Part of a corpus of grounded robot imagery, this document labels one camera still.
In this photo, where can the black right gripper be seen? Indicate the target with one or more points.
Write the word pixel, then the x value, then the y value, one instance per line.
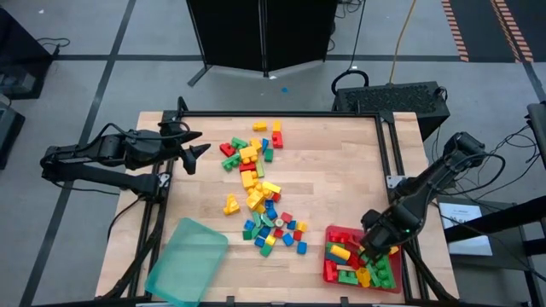
pixel 392 228

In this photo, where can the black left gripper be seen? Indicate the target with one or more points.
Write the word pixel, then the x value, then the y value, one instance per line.
pixel 162 149

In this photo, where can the small yellow plastic brick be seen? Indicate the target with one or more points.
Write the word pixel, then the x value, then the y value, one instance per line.
pixel 277 125
pixel 393 250

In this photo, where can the long green plastic brick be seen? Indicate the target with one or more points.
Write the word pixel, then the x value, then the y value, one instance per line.
pixel 381 273

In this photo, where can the large yellow plastic brick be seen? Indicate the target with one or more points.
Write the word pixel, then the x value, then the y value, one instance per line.
pixel 248 153
pixel 255 199

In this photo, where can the teal plastic brick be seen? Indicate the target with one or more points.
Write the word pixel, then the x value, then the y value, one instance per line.
pixel 335 259

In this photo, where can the blue plastic brick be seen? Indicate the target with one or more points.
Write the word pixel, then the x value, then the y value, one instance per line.
pixel 265 145

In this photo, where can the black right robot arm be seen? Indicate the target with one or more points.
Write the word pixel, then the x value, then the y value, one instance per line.
pixel 426 183

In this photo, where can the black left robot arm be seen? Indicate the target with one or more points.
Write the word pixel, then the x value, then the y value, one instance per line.
pixel 85 175

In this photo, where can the pink translucent plastic bin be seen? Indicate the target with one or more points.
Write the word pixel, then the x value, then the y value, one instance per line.
pixel 400 268

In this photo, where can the flat green plastic brick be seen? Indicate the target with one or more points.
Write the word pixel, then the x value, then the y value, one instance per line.
pixel 259 169

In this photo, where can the white paper sheet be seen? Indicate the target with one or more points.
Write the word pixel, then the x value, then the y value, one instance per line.
pixel 465 228

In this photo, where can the small yellow wooden block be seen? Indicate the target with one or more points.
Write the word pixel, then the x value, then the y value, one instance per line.
pixel 301 227
pixel 260 209

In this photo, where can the large blue wooden block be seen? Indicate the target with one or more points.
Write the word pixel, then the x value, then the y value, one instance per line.
pixel 302 247

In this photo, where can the small blue wooden block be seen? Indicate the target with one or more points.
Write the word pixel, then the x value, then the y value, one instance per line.
pixel 269 204
pixel 291 224
pixel 249 224

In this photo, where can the green flat wooden block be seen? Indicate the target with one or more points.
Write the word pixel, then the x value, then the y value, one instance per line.
pixel 256 218
pixel 267 221

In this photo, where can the small red plastic brick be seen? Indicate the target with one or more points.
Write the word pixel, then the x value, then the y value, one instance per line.
pixel 276 197

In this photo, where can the green wooden wedge block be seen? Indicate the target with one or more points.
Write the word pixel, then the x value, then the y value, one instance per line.
pixel 247 235

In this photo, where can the blue rounded wooden block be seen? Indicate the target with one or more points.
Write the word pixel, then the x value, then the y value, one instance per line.
pixel 288 239

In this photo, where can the black metal stand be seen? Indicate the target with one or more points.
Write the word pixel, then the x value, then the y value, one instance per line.
pixel 503 221

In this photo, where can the pale round wooden block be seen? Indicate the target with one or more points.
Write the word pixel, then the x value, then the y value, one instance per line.
pixel 279 222

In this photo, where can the black folding screen panel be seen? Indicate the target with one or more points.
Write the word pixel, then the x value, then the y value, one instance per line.
pixel 226 34
pixel 298 34

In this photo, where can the teal translucent plastic bin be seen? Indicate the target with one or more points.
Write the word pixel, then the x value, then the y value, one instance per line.
pixel 187 264

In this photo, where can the yellow arched wooden block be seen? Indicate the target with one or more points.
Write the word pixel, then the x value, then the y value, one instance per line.
pixel 270 240

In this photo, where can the black perforated computer case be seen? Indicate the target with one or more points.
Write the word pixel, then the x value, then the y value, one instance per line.
pixel 390 102

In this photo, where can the green rounded wooden block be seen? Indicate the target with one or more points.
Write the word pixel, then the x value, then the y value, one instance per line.
pixel 266 250

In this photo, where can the black side desk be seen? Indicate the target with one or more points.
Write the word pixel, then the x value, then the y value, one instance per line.
pixel 537 128

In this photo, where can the black equipment case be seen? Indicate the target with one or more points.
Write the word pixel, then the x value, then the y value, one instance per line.
pixel 10 132

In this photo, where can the black floor equipment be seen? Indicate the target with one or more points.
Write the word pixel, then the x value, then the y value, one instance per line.
pixel 21 51

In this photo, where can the black floor mat orange edge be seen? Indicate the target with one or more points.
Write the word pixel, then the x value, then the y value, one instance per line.
pixel 478 30
pixel 512 30

